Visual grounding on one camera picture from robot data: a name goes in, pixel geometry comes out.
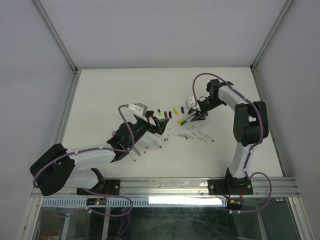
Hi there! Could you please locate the green cap rainbow marker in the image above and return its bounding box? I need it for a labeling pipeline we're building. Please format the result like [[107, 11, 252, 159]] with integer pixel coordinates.
[[146, 135, 162, 149]]

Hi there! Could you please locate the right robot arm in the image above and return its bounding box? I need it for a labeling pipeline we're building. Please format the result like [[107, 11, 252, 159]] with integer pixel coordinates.
[[186, 79, 269, 194]]

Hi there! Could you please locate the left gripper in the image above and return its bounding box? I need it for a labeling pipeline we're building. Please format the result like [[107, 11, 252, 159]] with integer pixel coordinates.
[[127, 110, 169, 148]]

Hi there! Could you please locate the pink cap acrylic marker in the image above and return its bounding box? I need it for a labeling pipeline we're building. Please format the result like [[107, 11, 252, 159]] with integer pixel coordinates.
[[138, 142, 147, 154]]

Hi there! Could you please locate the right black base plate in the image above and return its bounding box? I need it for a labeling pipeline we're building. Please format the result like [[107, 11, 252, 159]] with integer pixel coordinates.
[[207, 178, 254, 196]]

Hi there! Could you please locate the aluminium frame post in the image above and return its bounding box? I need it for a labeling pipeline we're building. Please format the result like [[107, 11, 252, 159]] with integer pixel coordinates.
[[250, 0, 296, 72], [31, 0, 78, 74]]

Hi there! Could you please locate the left aluminium frame post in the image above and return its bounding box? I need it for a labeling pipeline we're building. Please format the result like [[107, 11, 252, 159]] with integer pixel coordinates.
[[31, 0, 78, 74]]

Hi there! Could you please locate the right aluminium frame post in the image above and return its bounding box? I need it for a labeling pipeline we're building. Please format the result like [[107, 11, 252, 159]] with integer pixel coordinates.
[[250, 0, 296, 72]]

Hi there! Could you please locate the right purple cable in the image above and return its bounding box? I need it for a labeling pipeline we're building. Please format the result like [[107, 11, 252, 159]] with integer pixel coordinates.
[[191, 72, 273, 215]]

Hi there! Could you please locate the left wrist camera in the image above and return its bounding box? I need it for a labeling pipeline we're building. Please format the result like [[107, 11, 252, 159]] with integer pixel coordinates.
[[127, 102, 148, 121]]

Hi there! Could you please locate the yellow cap long marker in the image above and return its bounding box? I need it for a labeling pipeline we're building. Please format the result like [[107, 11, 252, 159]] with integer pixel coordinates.
[[187, 128, 208, 145]]

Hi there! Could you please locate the blue cap marker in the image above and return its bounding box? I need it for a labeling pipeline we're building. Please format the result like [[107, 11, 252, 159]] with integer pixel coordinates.
[[192, 126, 214, 142]]

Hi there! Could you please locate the grey slotted cable duct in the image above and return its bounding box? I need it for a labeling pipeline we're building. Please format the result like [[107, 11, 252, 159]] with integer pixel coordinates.
[[42, 196, 227, 208]]

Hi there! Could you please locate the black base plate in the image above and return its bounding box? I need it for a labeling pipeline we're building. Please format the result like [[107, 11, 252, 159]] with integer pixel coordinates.
[[207, 178, 254, 196], [76, 179, 121, 196]]

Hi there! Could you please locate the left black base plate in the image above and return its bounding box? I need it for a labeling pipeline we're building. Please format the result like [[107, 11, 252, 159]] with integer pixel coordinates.
[[76, 179, 121, 196]]

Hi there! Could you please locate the magenta cap acrylic marker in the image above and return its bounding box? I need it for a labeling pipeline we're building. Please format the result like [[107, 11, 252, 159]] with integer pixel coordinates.
[[129, 153, 136, 162]]

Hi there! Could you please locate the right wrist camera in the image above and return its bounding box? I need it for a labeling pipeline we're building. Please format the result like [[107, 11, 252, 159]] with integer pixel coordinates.
[[185, 96, 200, 111]]

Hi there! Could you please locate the translucent grey highlighter pen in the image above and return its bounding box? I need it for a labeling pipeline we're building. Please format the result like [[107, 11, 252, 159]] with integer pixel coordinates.
[[134, 148, 142, 157]]

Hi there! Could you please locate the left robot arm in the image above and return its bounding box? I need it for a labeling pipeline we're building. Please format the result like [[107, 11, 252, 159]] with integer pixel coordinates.
[[29, 110, 169, 197]]

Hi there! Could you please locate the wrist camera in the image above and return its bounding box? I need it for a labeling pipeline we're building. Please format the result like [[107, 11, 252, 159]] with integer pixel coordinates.
[[127, 102, 148, 121], [185, 96, 200, 111]]

